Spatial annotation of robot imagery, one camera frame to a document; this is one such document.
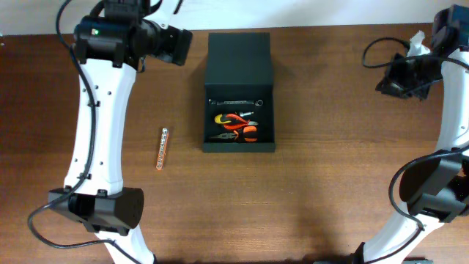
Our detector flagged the chrome combination wrench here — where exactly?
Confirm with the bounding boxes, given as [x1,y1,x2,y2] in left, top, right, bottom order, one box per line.
[208,99,264,106]

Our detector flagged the orange socket bit rail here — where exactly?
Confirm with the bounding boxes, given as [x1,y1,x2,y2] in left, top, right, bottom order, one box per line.
[155,128,169,170]

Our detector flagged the orange long-nose pliers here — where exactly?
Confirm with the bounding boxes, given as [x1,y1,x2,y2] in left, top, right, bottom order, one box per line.
[210,125,258,142]

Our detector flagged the yellow black stubby screwdriver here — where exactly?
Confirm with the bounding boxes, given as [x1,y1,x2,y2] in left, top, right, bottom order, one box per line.
[214,111,253,125]

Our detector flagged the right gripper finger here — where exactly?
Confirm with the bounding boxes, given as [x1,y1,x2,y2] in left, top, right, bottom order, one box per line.
[400,85,431,100]
[375,70,396,96]

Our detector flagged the red small cutting pliers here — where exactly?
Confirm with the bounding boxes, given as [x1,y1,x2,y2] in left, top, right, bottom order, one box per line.
[223,114,259,131]

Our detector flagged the black open box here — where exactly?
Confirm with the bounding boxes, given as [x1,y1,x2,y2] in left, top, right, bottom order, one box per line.
[202,32,276,153]

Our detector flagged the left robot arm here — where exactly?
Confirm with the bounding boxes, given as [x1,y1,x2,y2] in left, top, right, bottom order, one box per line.
[48,1,192,263]

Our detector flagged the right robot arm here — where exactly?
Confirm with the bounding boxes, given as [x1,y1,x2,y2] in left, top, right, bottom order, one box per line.
[344,4,468,264]

